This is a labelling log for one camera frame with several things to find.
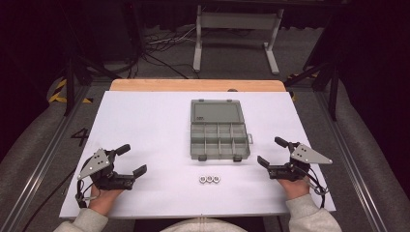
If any white metal stand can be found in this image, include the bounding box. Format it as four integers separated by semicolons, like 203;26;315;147
192;4;285;75

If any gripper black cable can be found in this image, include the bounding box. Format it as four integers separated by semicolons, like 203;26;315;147
302;165;331;209
74;178;99;209

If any black tripod stand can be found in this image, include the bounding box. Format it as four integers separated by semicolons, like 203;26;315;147
282;59;340;122
62;52;124;118

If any wooden table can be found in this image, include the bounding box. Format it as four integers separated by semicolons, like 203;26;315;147
109;78;287;93

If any person's right hand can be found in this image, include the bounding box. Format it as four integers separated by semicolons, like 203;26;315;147
277;177;311;201

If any aluminium rail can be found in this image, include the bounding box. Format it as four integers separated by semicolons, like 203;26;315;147
0;84;93;232
313;90;393;232

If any white table cover board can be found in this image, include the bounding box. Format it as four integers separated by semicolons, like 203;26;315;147
59;90;337;220

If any grey plastic compartment box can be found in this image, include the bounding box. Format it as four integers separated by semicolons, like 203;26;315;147
189;98;254;162

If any person's torso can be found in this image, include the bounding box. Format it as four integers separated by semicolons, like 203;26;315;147
159;217;249;232

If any bundle of floor cables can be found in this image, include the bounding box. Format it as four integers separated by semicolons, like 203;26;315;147
139;24;201;80

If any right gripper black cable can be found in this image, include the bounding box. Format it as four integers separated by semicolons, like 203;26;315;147
302;165;331;209

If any yellow black hazard tape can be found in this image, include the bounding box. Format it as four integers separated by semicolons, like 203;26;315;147
47;78;94;104

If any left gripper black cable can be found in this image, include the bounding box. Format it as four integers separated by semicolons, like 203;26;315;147
74;178;99;209

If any person's left hand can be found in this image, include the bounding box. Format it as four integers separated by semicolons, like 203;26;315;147
88;185;126;218

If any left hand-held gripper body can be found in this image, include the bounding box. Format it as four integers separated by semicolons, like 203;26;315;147
76;148;136;191

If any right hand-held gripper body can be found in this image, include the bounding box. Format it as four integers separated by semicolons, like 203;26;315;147
266;141;334;183

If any long black floor cable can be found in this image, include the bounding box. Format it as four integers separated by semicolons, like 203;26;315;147
20;165;79;232

